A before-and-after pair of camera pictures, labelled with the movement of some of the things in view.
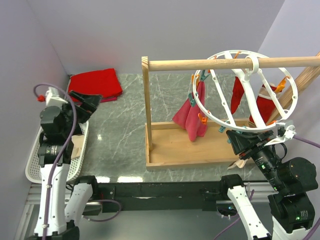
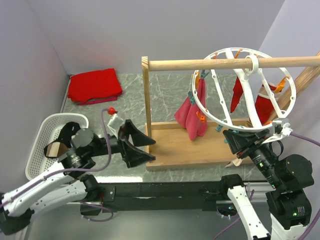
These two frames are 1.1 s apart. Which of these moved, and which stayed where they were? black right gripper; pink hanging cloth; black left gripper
Moved: black left gripper
Stayed: black right gripper; pink hanging cloth
